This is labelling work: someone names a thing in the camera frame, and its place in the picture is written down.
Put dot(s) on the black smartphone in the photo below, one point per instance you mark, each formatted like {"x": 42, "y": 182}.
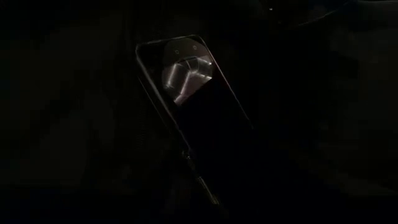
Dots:
{"x": 186, "y": 71}

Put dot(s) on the black backpack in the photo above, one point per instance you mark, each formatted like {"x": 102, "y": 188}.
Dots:
{"x": 62, "y": 124}

